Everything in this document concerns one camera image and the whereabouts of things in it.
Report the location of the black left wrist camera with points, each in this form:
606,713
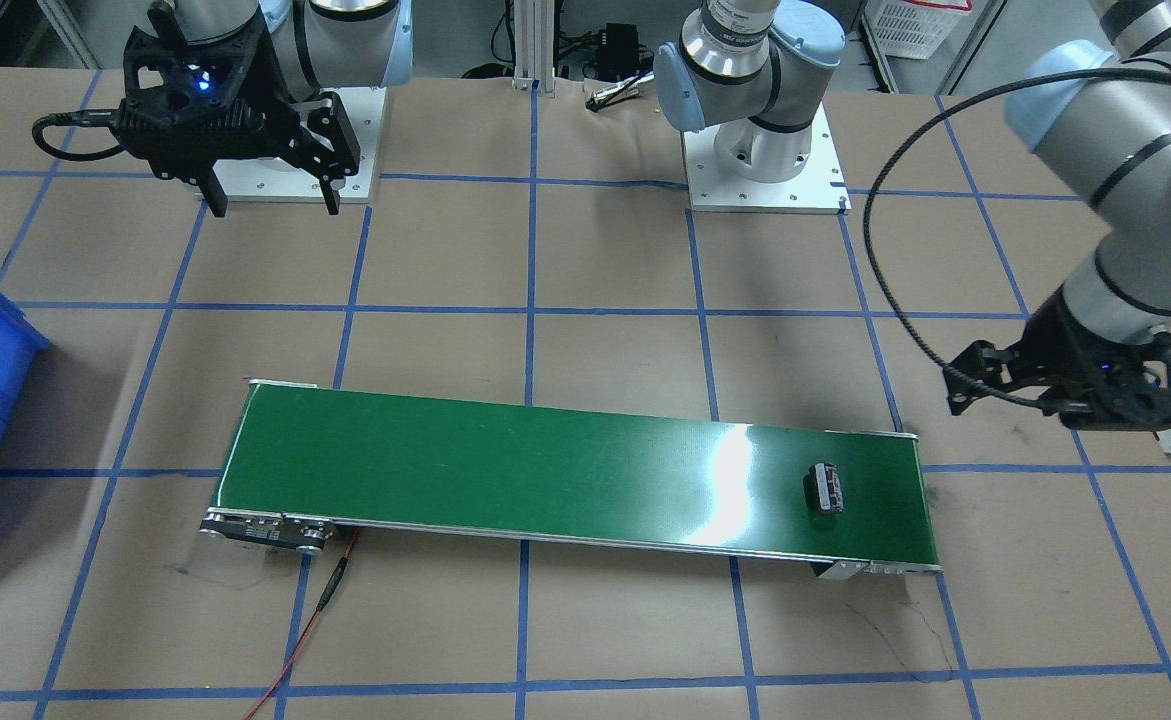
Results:
1117,386

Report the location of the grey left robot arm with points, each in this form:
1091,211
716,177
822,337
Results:
1098,116

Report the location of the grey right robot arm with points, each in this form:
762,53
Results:
355,49

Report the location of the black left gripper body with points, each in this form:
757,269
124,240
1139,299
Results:
1063,340

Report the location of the dark brown cylindrical capacitor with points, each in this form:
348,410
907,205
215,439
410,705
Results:
823,489

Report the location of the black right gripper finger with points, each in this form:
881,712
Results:
214,195
330,189

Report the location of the aluminium frame post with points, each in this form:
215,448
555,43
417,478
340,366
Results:
534,24

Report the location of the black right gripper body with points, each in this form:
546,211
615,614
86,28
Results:
277,100

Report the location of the green conveyor belt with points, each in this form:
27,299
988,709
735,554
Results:
305,460

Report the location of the white plastic basket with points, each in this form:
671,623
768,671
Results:
914,30

